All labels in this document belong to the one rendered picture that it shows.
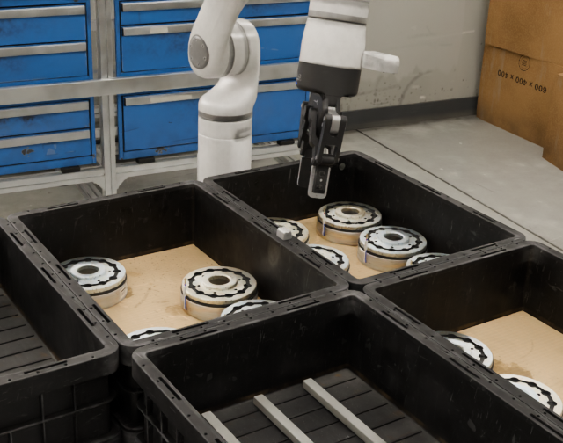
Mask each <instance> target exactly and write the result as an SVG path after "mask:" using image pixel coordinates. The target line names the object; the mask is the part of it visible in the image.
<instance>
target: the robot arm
mask: <svg viewBox="0 0 563 443"><path fill-rule="evenodd" d="M248 1H249V0H204V2H203V5H202V7H201V10H200V12H199V14H198V17H197V19H196V20H195V23H194V27H193V29H192V31H191V34H190V38H189V42H188V60H189V63H190V66H191V68H192V70H193V72H194V73H195V74H196V75H197V76H200V77H203V78H219V77H220V79H219V81H218V83H217V84H216V85H215V86H214V87H213V88H212V89H211V90H210V91H208V92H207V93H205V94H204V95H202V96H201V98H200V100H199V104H198V155H197V181H201V182H203V179H204V178H207V177H211V176H215V175H221V174H225V173H231V172H235V171H244V170H249V169H251V161H252V109H253V106H254V104H255V101H256V98H257V94H258V83H259V72H260V39H259V35H258V33H257V31H256V29H255V27H254V26H253V24H252V23H251V22H250V21H248V20H246V19H243V18H238V15H239V13H240V12H241V11H242V9H243V8H244V6H245V5H246V3H247V2H248ZM369 3H370V0H310V6H309V12H308V18H307V22H306V26H305V29H304V32H303V39H302V46H301V52H300V58H299V63H298V70H297V76H296V87H297V88H298V89H300V90H303V91H309V92H311V96H310V99H309V102H308V101H303V103H302V104H301V107H302V109H301V117H300V126H299V134H298V141H297V147H298V148H300V149H299V152H300V155H301V161H300V166H299V172H298V179H297V184H298V185H299V186H300V187H305V188H308V192H307V193H308V195H309V196H310V197H312V198H319V199H323V198H325V196H326V192H327V187H328V181H329V175H330V169H331V168H329V167H333V165H334V164H335V165H337V163H338V161H339V156H340V149H341V144H342V141H343V136H344V132H345V128H346V124H347V116H342V112H341V111H340V99H341V97H349V98H351V97H354V96H356V95H357V93H358V89H359V83H360V77H361V72H362V68H365V69H371V70H375V71H381V72H383V73H392V74H398V68H399V63H400V61H399V58H398V57H397V56H394V55H390V54H384V53H380V52H376V51H364V50H365V41H366V25H367V20H368V15H369ZM307 129H309V131H307ZM324 148H327V149H328V154H325V153H324Z"/></svg>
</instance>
